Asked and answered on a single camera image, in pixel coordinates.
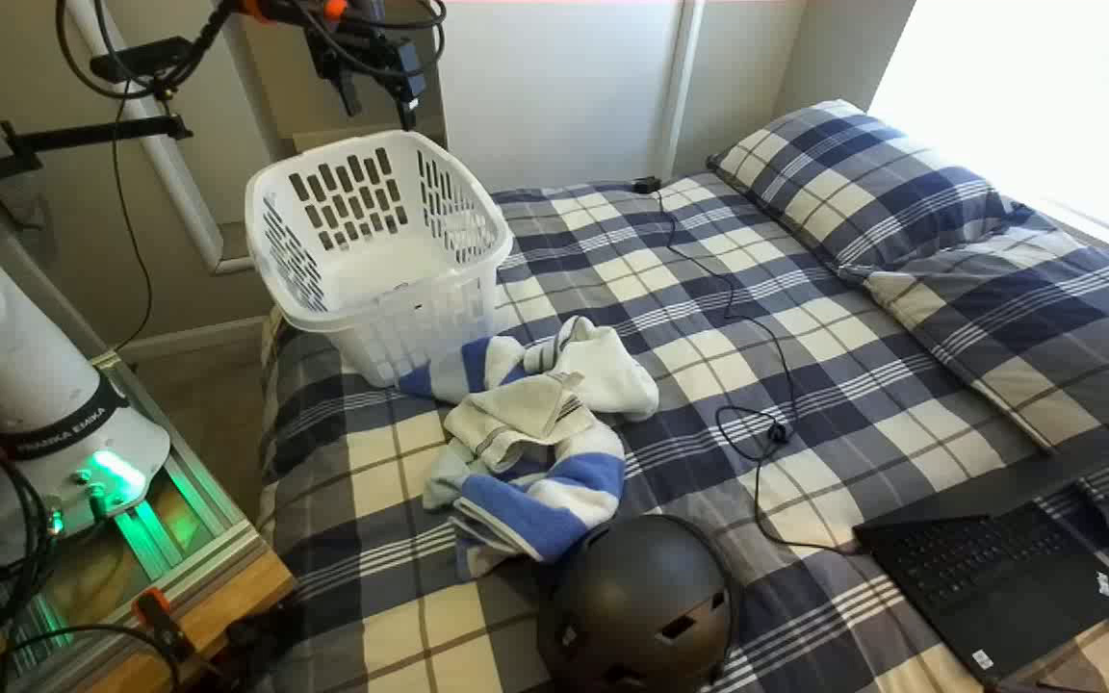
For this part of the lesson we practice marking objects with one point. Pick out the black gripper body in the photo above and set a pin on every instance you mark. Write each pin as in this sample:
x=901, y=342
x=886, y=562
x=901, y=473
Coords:
x=368, y=60

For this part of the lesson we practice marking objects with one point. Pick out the white plastic laundry basket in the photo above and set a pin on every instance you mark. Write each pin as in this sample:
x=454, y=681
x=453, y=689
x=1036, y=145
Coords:
x=383, y=276

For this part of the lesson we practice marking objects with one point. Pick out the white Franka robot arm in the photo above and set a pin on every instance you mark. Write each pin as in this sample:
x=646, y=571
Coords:
x=0, y=346

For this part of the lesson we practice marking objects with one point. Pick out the white pole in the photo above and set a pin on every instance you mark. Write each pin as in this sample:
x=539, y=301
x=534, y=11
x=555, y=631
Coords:
x=181, y=184

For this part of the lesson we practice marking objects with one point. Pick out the black metal bar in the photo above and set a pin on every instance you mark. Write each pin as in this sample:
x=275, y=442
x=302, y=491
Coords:
x=77, y=137

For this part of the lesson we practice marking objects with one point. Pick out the blue white striped towel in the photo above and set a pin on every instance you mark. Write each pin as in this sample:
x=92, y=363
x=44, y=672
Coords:
x=530, y=447

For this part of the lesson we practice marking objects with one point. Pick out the blue plaid bedspread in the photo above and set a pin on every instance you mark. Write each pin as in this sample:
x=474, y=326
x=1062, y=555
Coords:
x=709, y=319

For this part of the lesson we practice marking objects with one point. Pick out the blue plaid pillow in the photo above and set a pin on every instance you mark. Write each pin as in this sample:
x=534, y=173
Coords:
x=864, y=178
x=1042, y=329

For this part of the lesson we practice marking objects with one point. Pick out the red clamp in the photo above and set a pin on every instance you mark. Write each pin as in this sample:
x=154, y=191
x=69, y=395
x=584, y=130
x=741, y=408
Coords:
x=161, y=618

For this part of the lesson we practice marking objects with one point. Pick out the black helmet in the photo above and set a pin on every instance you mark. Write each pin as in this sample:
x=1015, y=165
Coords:
x=638, y=603

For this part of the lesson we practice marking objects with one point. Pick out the black laptop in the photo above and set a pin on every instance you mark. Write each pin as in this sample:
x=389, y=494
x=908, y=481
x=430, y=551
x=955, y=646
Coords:
x=1004, y=581

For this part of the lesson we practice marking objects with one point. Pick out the black mounted camera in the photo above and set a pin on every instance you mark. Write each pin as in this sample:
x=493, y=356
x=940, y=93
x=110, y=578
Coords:
x=143, y=60

